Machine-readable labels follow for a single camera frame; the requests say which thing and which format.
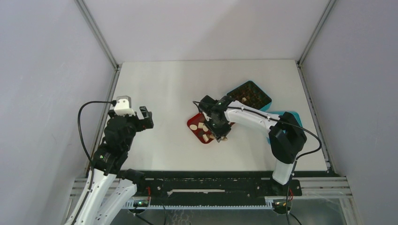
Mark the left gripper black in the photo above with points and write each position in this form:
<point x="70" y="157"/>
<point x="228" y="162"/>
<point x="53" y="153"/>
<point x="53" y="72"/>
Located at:
<point x="143" y="123"/>

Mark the teal box lid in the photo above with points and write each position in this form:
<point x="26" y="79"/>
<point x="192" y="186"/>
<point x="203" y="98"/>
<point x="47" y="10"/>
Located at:
<point x="288" y="132"/>

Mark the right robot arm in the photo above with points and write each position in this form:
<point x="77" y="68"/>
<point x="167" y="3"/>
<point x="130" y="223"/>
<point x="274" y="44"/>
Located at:
<point x="238" y="113"/>

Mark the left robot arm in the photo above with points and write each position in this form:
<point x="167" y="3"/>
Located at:
<point x="107" y="188"/>

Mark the red chocolate tray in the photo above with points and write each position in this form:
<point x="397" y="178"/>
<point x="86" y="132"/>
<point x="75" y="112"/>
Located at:
<point x="207" y="131"/>

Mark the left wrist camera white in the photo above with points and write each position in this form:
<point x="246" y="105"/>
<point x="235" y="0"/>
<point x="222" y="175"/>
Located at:
<point x="123" y="106"/>

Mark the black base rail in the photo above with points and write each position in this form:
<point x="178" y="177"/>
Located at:
<point x="219" y="189"/>

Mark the teal chocolate box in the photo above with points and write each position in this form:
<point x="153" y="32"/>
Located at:
<point x="250" y="94"/>

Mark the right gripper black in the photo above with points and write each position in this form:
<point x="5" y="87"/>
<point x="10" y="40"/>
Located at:
<point x="218" y="133"/>

